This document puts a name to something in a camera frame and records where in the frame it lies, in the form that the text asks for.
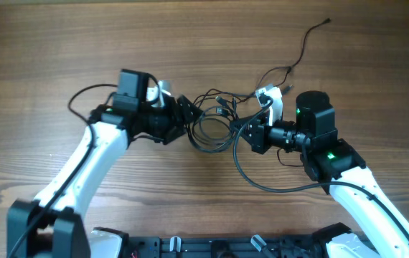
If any camera black cable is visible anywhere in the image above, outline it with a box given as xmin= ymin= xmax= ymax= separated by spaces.
xmin=232 ymin=96 xmax=409 ymax=258
xmin=6 ymin=83 xmax=118 ymax=258

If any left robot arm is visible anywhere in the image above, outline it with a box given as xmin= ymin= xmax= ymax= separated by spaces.
xmin=7 ymin=69 xmax=202 ymax=257

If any left camera black cable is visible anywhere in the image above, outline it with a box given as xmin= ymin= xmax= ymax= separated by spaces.
xmin=6 ymin=83 xmax=118 ymax=258

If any right camera black cable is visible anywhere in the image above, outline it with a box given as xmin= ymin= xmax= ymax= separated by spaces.
xmin=232 ymin=96 xmax=409 ymax=258

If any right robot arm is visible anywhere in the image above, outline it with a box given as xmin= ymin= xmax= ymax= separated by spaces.
xmin=230 ymin=91 xmax=409 ymax=257

